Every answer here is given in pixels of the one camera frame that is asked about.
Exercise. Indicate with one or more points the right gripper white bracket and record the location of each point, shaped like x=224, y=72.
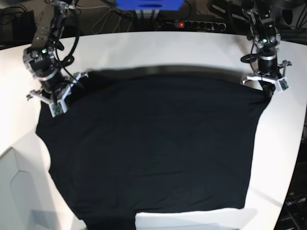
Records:
x=56, y=99

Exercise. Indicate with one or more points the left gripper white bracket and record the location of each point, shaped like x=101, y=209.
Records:
x=271, y=76

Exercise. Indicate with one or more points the black T-shirt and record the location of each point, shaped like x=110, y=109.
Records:
x=157, y=144

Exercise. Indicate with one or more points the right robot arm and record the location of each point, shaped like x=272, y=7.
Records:
x=42, y=61

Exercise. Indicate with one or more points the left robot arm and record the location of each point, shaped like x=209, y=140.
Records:
x=263, y=55

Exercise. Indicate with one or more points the blue plastic box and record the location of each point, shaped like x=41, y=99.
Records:
x=166, y=5

